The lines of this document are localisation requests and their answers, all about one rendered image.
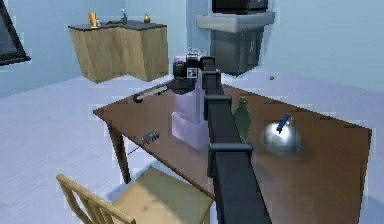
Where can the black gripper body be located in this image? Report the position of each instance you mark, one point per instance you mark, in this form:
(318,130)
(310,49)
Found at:
(181,77)

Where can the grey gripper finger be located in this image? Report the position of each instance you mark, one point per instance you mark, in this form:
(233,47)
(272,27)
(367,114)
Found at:
(150,93)

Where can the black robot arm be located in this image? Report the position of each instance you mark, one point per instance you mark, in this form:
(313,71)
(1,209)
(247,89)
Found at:
(230,166)

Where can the small grey remote control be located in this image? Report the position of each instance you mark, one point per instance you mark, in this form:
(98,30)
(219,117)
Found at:
(150,137)

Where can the wooden cupboard with dark top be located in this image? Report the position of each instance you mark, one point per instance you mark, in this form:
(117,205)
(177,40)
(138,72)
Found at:
(121,50)

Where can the golden round ornament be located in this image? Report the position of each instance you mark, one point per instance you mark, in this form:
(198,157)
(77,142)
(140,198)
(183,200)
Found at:
(147,18)

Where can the green glass bottle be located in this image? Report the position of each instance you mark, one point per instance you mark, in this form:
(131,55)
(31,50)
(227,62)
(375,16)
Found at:
(242,120)

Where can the grey spray bottle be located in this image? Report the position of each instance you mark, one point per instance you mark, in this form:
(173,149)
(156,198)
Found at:
(124,17)

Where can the black television set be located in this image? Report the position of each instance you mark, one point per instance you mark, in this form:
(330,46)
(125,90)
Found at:
(240,6)

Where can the orange cup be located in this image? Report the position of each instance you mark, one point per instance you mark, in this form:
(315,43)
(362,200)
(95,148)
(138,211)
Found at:
(93,19)

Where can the light wooden chair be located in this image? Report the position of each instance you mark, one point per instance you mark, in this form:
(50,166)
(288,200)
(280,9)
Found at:
(146,200)

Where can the brown wooden table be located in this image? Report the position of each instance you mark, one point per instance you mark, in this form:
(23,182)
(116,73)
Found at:
(266,150)

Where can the silver round kettle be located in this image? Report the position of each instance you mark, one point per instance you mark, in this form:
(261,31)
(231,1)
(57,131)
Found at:
(280,138)

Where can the black framed picture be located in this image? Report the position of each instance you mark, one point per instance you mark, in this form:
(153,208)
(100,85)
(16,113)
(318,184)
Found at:
(8,36)

